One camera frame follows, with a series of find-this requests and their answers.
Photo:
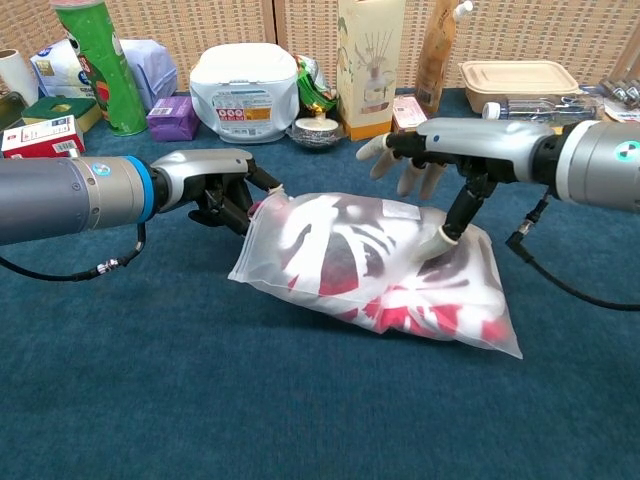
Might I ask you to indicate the red white printed clothes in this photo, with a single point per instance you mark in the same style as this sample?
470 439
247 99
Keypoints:
350 260

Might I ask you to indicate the green chips can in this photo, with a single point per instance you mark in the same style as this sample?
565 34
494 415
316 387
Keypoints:
110 75

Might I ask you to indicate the brown spout pouch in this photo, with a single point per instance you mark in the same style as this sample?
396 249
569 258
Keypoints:
435 60

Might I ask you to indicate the green snack packet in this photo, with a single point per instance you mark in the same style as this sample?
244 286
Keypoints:
312 87

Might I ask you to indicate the green gold tissue box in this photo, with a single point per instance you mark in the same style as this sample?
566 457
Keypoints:
40 107

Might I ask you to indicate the tall orange cream box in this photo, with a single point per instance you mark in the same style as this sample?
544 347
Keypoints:
367 50

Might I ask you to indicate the pink small pack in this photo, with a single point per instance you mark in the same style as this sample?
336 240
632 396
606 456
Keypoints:
407 112

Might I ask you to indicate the blue table carpet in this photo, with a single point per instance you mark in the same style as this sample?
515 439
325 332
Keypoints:
150 390

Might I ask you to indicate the white cardboard tube roll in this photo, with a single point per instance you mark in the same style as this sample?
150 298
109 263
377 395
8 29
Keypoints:
17 75

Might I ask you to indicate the beige lidded food container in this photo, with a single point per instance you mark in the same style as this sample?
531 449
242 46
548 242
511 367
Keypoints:
515 80

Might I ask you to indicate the white blue tissue pack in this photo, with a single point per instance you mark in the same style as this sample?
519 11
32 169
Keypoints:
150 70

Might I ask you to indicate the red white carton box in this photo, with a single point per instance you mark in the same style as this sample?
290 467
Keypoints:
40 140

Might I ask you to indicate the translucent zip bag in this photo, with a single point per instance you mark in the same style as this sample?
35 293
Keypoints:
255 260

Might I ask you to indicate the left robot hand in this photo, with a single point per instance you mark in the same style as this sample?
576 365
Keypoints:
200 175

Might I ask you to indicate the patterned cup with white lid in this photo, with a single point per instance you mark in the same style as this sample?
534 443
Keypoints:
317 132

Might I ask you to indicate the woven folding screen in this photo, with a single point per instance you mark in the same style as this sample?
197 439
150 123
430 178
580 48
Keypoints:
200 30

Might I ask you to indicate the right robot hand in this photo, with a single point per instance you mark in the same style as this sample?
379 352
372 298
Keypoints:
490 150

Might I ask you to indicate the white wet wipes tub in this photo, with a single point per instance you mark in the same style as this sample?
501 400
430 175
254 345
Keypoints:
245 85

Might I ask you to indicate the clear plastic water bottle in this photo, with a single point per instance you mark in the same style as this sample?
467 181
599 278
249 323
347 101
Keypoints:
540 107

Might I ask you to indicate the purple small box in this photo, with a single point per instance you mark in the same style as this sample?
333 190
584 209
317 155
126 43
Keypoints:
172 120

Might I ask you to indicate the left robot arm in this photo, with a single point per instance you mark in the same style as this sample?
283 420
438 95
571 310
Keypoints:
60 195

